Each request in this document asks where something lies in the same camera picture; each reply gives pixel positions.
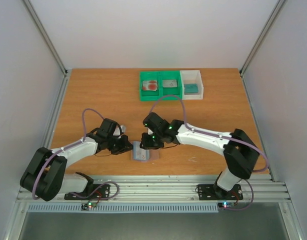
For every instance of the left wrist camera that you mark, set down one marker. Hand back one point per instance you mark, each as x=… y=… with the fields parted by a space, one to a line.
x=120 y=130

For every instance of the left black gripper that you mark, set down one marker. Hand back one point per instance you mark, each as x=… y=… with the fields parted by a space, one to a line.
x=126 y=143

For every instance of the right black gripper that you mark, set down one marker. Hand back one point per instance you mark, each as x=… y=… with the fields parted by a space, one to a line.
x=150 y=142

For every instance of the grey card in bin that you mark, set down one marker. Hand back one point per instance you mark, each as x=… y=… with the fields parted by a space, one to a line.
x=169 y=83

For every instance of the teal card in bin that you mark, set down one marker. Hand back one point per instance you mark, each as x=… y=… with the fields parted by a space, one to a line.
x=190 y=89

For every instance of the left circuit board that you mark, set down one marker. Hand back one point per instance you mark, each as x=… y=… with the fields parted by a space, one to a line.
x=89 y=206

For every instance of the middle green bin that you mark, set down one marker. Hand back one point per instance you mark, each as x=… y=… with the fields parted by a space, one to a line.
x=171 y=74

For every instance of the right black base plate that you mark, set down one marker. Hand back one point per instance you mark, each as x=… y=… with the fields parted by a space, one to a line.
x=208 y=192

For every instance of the right aluminium corner post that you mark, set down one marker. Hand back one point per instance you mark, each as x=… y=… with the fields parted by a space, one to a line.
x=263 y=34

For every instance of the left green bin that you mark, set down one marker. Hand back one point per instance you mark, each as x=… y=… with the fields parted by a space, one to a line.
x=146 y=96

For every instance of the circuit board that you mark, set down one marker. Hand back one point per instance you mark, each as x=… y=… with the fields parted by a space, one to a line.
x=226 y=205
x=89 y=206

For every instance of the right circuit board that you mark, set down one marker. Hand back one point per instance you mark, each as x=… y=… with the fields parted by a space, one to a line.
x=226 y=205

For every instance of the left aluminium corner post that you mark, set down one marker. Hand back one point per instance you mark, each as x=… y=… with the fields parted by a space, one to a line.
x=42 y=31

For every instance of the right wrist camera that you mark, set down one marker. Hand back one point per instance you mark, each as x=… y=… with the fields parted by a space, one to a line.
x=150 y=132

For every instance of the white floral VIP card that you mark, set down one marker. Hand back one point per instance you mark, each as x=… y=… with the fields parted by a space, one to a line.
x=139 y=154

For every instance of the grey slotted cable duct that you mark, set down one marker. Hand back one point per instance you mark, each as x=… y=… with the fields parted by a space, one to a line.
x=123 y=208

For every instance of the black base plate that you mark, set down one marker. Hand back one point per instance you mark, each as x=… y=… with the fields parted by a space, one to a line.
x=208 y=192
x=101 y=192

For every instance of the white bin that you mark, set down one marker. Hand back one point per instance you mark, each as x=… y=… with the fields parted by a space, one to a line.
x=192 y=76

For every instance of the green bin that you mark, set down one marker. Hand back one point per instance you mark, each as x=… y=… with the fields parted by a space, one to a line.
x=171 y=74
x=146 y=96

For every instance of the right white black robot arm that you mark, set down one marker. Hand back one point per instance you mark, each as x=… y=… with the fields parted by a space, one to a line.
x=236 y=147

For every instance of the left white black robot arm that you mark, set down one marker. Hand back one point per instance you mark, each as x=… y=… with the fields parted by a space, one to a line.
x=45 y=174

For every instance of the aluminium corner post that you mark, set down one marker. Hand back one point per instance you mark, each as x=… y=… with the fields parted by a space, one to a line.
x=42 y=31
x=263 y=34

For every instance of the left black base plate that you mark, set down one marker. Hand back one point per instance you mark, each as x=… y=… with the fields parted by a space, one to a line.
x=101 y=192

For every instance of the red patterned card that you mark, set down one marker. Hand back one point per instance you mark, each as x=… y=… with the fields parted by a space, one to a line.
x=149 y=85

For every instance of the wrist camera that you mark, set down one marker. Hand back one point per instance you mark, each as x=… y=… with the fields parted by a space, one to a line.
x=150 y=132
x=120 y=130

